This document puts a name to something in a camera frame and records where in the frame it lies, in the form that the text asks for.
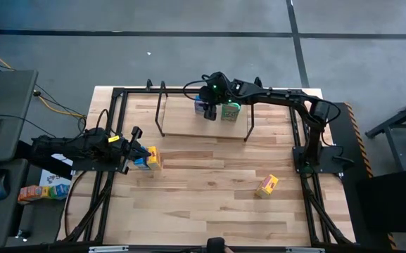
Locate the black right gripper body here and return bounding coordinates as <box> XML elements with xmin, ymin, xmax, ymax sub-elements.
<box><xmin>199</xmin><ymin>71</ymin><xmax>232</xmax><ymax>121</ymax></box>

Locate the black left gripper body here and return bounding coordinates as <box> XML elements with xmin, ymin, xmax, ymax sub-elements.
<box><xmin>119</xmin><ymin>126</ymin><xmax>144</xmax><ymax>175</ymax></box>

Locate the blue Rice Krispies cereal box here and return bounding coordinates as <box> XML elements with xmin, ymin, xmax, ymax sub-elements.
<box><xmin>133</xmin><ymin>156</ymin><xmax>151</xmax><ymax>171</ymax></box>
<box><xmin>194</xmin><ymin>95</ymin><xmax>207</xmax><ymax>115</ymax></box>

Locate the yellow Pops cereal box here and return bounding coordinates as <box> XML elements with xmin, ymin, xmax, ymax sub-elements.
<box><xmin>147</xmin><ymin>145</ymin><xmax>163</xmax><ymax>171</ymax></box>
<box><xmin>255</xmin><ymin>174</ymin><xmax>279</xmax><ymax>200</ymax></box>

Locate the green Apple Jacks cereal box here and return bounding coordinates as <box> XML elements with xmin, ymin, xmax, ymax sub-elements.
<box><xmin>221</xmin><ymin>102</ymin><xmax>241</xmax><ymax>123</ymax></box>

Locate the black metal shelf support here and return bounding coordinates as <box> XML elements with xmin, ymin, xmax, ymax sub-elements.
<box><xmin>155</xmin><ymin>81</ymin><xmax>170</xmax><ymax>138</ymax></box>
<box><xmin>243</xmin><ymin>77</ymin><xmax>264</xmax><ymax>142</ymax></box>

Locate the wooden shelf board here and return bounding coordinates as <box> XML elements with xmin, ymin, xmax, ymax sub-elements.
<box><xmin>162</xmin><ymin>95</ymin><xmax>249</xmax><ymax>139</ymax></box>

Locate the blue spare cereal box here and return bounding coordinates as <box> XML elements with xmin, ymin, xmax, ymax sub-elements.
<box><xmin>56</xmin><ymin>183</ymin><xmax>70</xmax><ymax>198</ymax></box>

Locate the orange spare cereal box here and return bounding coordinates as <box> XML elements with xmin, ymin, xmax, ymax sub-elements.
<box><xmin>18</xmin><ymin>185</ymin><xmax>44</xmax><ymax>204</ymax></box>

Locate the white printed carton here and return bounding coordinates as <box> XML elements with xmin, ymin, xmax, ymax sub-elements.
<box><xmin>39</xmin><ymin>154</ymin><xmax>73</xmax><ymax>187</ymax></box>

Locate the person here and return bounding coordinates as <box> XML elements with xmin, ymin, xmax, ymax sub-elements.
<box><xmin>205</xmin><ymin>237</ymin><xmax>235</xmax><ymax>253</ymax></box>

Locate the black hazard-striped platform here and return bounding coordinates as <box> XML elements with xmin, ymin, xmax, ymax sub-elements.
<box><xmin>324</xmin><ymin>101</ymin><xmax>397</xmax><ymax>251</ymax></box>

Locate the dark metal stand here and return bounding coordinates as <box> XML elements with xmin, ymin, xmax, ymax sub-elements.
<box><xmin>365</xmin><ymin>91</ymin><xmax>406</xmax><ymax>173</ymax></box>

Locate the black cart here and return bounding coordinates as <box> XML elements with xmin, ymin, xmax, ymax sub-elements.
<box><xmin>355</xmin><ymin>167</ymin><xmax>406</xmax><ymax>235</ymax></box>

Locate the black aluminium table frame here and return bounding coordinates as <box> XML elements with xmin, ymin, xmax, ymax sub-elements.
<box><xmin>60</xmin><ymin>79</ymin><xmax>355</xmax><ymax>247</ymax></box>

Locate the black cable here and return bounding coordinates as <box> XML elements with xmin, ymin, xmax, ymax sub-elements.
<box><xmin>33</xmin><ymin>84</ymin><xmax>87</xmax><ymax>134</ymax></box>
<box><xmin>0</xmin><ymin>113</ymin><xmax>56</xmax><ymax>138</ymax></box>

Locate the yellow cable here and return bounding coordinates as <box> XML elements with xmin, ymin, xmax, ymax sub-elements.
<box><xmin>0</xmin><ymin>41</ymin><xmax>87</xmax><ymax>119</ymax></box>

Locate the silver bracket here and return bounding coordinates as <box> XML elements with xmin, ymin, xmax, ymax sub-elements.
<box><xmin>286</xmin><ymin>247</ymin><xmax>326</xmax><ymax>253</ymax></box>
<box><xmin>89</xmin><ymin>245</ymin><xmax>129</xmax><ymax>253</ymax></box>

